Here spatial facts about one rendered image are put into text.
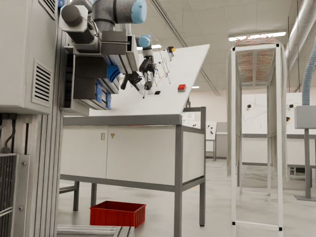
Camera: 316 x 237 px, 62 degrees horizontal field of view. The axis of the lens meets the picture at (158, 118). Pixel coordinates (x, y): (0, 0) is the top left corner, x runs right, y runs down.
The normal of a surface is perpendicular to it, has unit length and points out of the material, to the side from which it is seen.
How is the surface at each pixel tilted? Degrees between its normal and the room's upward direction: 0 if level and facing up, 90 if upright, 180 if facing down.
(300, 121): 90
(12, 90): 90
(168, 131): 90
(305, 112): 90
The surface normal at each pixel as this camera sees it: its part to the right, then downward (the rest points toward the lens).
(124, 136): -0.43, -0.09
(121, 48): 0.01, -0.09
